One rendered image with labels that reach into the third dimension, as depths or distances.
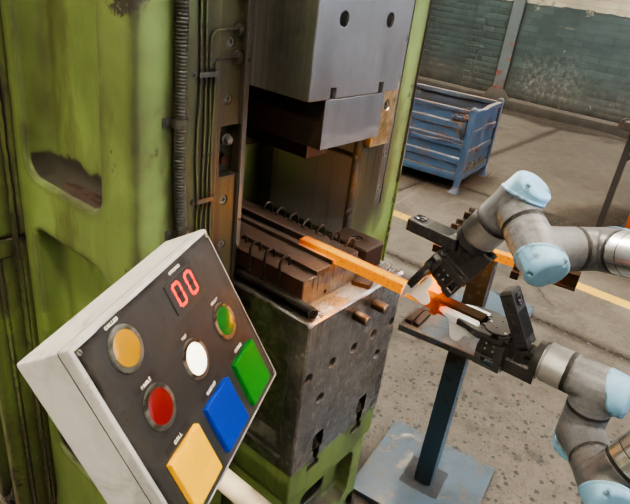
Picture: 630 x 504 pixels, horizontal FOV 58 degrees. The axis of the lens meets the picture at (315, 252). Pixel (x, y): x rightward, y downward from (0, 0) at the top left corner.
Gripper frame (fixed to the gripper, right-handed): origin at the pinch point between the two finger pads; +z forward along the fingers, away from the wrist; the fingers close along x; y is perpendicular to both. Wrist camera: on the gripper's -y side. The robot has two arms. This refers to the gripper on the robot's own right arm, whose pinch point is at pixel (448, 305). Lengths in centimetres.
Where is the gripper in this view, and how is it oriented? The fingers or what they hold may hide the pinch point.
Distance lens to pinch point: 118.2
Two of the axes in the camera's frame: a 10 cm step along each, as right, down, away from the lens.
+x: 6.3, -2.9, 7.2
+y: -1.0, 8.9, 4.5
